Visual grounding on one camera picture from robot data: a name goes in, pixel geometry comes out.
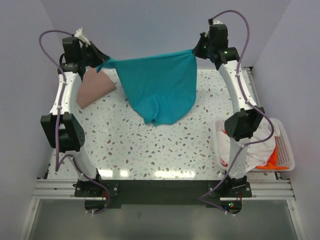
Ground teal t shirt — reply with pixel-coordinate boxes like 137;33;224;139
96;49;197;126

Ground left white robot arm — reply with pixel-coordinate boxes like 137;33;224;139
40;34;110;196

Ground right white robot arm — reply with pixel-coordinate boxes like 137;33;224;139
192;20;264;197

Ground folded pink t shirt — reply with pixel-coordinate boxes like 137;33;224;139
76;68;116;109

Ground white t shirt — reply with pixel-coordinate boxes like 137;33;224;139
216;118;281;172

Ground orange t shirt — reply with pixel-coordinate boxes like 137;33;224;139
217;130;281;172

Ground white plastic basket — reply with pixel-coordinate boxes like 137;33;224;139
212;118;295;172

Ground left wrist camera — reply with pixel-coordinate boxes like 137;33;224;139
74;27;91;47

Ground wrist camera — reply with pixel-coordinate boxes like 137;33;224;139
208;17;223;26
74;27;91;47

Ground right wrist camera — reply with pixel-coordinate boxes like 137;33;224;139
208;17;223;26

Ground aluminium front rail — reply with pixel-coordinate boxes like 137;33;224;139
32;179;295;200

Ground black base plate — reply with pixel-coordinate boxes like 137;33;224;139
73;179;253;214

